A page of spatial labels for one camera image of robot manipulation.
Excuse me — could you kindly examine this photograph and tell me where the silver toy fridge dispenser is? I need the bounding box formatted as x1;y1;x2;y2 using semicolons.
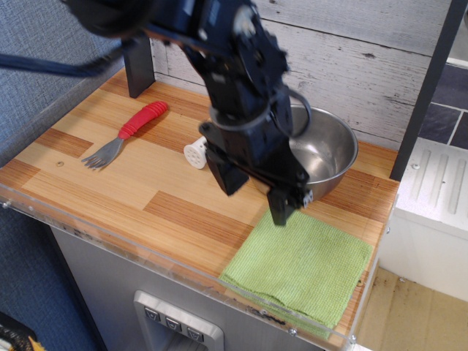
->
133;290;224;350

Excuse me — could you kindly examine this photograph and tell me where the black braided cable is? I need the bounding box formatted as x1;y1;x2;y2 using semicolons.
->
0;47;125;78

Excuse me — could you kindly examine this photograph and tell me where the white plastic spool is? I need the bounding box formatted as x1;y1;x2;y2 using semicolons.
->
184;137;207;170

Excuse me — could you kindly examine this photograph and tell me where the dark vertical post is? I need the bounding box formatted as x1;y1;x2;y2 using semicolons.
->
390;0;467;181

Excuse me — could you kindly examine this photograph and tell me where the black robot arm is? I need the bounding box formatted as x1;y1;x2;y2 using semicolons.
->
67;1;313;225

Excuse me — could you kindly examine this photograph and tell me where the yellow object at corner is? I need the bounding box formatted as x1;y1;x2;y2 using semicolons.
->
26;337;45;351

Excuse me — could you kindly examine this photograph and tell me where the red handled metal fork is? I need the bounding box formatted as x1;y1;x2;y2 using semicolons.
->
81;101;169;170

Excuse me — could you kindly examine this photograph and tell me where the white toy sink unit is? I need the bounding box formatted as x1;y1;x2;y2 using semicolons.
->
379;138;467;301

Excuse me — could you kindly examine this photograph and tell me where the clear acrylic counter guard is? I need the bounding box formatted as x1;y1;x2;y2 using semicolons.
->
1;186;379;350

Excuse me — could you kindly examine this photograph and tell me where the dark gray back post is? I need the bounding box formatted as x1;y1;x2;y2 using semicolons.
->
121;35;155;99

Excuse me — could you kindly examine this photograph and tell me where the green towel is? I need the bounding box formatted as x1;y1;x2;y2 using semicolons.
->
219;212;373;339

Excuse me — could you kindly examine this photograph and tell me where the stainless steel bowl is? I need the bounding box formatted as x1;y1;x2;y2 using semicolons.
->
273;104;358;207

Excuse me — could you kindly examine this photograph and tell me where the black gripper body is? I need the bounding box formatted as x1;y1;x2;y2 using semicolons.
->
199;87;312;200

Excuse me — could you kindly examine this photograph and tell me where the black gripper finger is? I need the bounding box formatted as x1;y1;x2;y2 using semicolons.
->
206;149;249;196
267;187;303;226

